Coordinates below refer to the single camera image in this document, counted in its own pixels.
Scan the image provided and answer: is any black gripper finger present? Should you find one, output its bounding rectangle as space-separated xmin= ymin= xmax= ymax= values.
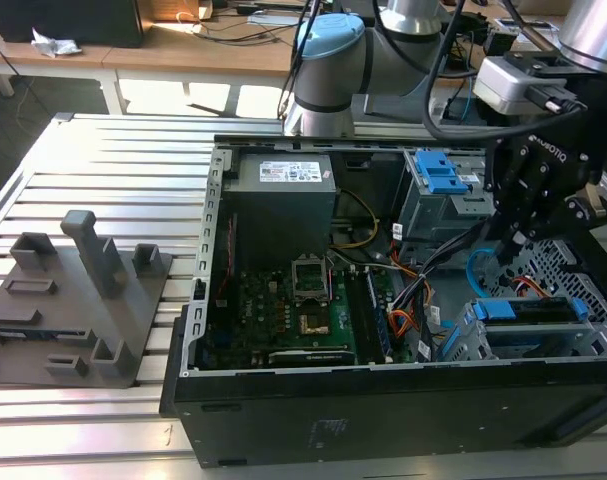
xmin=482 ymin=141 xmax=557 ymax=267
xmin=526 ymin=181 xmax=607 ymax=242

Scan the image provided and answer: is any blue disk wire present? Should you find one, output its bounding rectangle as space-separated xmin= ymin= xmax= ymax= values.
xmin=465 ymin=247 xmax=505 ymax=297

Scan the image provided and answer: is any grey metal disk bay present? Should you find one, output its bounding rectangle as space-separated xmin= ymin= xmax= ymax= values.
xmin=436 ymin=297 xmax=607 ymax=362

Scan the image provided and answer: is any black RAM slot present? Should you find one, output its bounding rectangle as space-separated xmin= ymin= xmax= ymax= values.
xmin=345 ymin=269 xmax=372 ymax=365
xmin=365 ymin=269 xmax=395 ymax=365

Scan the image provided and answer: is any blue plastic cage latch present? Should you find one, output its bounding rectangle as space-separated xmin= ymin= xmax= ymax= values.
xmin=414 ymin=150 xmax=471 ymax=196

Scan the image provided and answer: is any grey metal drive cage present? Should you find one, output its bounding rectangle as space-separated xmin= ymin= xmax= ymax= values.
xmin=399 ymin=148 xmax=499 ymax=254

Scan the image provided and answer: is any small black device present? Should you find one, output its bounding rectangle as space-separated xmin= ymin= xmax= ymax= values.
xmin=483 ymin=27 xmax=520 ymax=57

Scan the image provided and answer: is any metal socket cover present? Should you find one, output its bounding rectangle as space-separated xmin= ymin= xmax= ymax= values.
xmin=291 ymin=256 xmax=333 ymax=305

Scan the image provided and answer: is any CPU socket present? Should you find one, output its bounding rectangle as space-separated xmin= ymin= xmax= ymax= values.
xmin=297 ymin=310 xmax=333 ymax=337

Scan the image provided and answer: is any grey power supply unit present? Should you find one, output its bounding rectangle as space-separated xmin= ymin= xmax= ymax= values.
xmin=219 ymin=153 xmax=339 ymax=254

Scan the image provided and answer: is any black PC case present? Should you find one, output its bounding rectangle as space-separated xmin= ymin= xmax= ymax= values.
xmin=158 ymin=132 xmax=607 ymax=469

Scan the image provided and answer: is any black graphics card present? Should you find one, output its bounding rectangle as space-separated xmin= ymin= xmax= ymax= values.
xmin=266 ymin=349 xmax=358 ymax=367

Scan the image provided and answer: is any green motherboard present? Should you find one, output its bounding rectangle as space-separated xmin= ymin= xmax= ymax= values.
xmin=202 ymin=257 xmax=419 ymax=369

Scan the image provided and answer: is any wooden desk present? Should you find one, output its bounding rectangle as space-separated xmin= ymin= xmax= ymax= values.
xmin=0 ymin=0 xmax=574 ymax=109

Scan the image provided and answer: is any grey parts rack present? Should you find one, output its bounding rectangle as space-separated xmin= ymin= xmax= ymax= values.
xmin=0 ymin=209 xmax=175 ymax=391

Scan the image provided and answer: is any black box on desk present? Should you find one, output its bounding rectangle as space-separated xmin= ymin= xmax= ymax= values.
xmin=0 ymin=0 xmax=145 ymax=49

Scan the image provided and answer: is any crumpled white paper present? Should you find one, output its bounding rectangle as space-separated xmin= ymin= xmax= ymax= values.
xmin=30 ymin=27 xmax=83 ymax=57

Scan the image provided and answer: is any orange disk power wire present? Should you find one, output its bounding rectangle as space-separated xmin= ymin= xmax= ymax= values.
xmin=510 ymin=275 xmax=553 ymax=300

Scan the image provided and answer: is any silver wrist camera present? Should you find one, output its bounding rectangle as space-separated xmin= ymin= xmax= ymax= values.
xmin=471 ymin=53 xmax=588 ymax=116

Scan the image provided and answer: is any black wire bundle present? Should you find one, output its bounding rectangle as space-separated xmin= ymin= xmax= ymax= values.
xmin=386 ymin=222 xmax=500 ymax=314

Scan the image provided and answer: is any blue hanging cable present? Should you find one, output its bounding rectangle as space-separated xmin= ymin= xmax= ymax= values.
xmin=460 ymin=74 xmax=480 ymax=122

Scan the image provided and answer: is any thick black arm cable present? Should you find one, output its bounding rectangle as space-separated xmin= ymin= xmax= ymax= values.
xmin=421 ymin=0 xmax=539 ymax=142

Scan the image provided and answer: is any yellow wire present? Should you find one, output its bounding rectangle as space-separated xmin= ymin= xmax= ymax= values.
xmin=329 ymin=188 xmax=380 ymax=250

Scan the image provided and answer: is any orange wire bundle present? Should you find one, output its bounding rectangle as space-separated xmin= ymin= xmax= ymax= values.
xmin=386 ymin=278 xmax=435 ymax=347

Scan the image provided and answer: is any thin black cable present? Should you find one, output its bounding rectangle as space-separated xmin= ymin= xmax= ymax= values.
xmin=276 ymin=0 xmax=325 ymax=121

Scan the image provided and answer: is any red wire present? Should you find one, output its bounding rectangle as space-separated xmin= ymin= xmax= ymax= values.
xmin=215 ymin=216 xmax=238 ymax=302

